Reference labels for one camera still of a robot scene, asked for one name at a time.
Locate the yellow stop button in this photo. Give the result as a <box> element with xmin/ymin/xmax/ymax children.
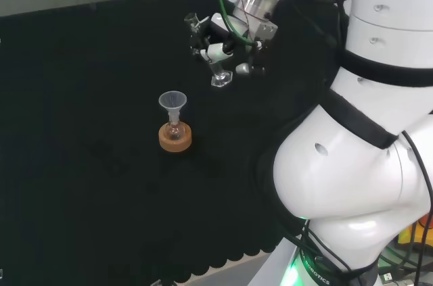
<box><xmin>396</xmin><ymin>218</ymin><xmax>433</xmax><ymax>250</ymax></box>

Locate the black bench cloth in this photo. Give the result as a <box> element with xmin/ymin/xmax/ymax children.
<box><xmin>0</xmin><ymin>0</ymin><xmax>327</xmax><ymax>284</ymax></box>

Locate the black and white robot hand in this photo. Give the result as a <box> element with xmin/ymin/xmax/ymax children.
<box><xmin>188</xmin><ymin>0</ymin><xmax>253</xmax><ymax>76</ymax></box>

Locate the clear plastic funnel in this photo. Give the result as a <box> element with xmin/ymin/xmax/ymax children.
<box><xmin>158</xmin><ymin>91</ymin><xmax>188</xmax><ymax>125</ymax></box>

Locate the clear round-bottom flask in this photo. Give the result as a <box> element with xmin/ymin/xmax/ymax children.
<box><xmin>166</xmin><ymin>119</ymin><xmax>185</xmax><ymax>142</ymax></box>

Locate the wrist camera with silver bracket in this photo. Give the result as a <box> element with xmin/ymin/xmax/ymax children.
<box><xmin>250</xmin><ymin>20</ymin><xmax>279</xmax><ymax>78</ymax></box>

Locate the black cable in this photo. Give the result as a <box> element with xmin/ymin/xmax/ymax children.
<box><xmin>401</xmin><ymin>129</ymin><xmax>433</xmax><ymax>286</ymax></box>
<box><xmin>313</xmin><ymin>0</ymin><xmax>357</xmax><ymax>55</ymax></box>

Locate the brown cork ring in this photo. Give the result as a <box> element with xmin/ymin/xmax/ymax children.
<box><xmin>158</xmin><ymin>121</ymin><xmax>193</xmax><ymax>154</ymax></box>

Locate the clear graduated cylinder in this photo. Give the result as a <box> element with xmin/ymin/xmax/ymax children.
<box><xmin>183</xmin><ymin>11</ymin><xmax>234</xmax><ymax>89</ymax></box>

